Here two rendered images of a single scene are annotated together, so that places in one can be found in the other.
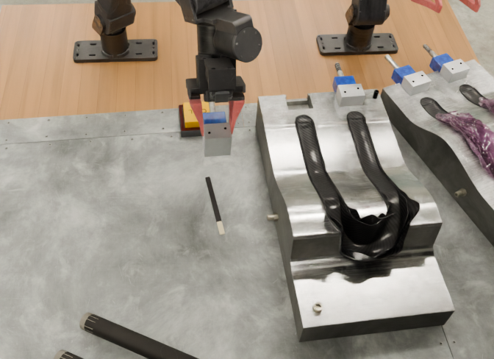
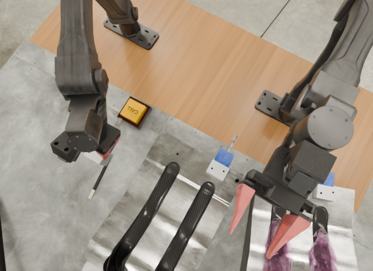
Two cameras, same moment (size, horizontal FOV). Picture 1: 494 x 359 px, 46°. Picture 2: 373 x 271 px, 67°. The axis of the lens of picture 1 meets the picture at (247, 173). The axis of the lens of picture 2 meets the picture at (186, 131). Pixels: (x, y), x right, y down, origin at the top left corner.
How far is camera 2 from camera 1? 0.83 m
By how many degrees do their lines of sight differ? 31
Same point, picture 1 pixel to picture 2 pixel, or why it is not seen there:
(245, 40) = (79, 141)
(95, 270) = (19, 174)
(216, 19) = (71, 110)
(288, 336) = not seen: outside the picture
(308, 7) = (282, 59)
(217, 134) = (92, 156)
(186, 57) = (167, 58)
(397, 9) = not seen: hidden behind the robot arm
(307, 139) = (165, 182)
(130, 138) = not seen: hidden behind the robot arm
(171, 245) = (61, 186)
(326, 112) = (193, 171)
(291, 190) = (116, 217)
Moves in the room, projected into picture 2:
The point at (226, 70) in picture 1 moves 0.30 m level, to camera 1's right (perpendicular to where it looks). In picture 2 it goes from (61, 150) to (176, 261)
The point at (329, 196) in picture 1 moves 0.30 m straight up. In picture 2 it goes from (131, 240) to (80, 266)
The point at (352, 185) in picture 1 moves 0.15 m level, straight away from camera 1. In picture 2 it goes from (152, 242) to (203, 208)
